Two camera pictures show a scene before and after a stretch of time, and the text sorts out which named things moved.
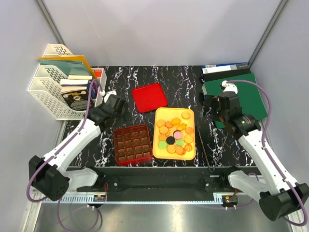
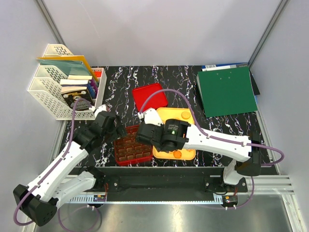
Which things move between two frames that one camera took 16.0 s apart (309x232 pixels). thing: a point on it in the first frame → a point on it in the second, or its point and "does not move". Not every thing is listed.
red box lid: (149, 97) does not move
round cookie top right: (185, 115) does not move
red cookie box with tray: (132, 144) does not move
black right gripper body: (218, 113) → (154, 124)
